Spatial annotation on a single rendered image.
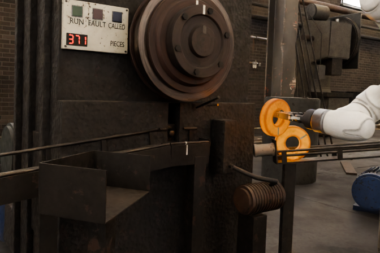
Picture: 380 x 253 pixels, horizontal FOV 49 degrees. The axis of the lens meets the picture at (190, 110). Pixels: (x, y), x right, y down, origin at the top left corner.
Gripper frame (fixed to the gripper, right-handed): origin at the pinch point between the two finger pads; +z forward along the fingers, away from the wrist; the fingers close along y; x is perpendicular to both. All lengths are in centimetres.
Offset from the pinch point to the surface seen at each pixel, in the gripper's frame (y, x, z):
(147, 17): -50, 34, 21
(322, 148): 26.0, -15.1, -4.7
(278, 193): 7.7, -35.0, 1.6
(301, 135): 19.9, -10.3, 2.0
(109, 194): -74, -24, -5
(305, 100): 208, -6, 153
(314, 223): 118, -88, 62
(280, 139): 12.7, -12.6, 7.9
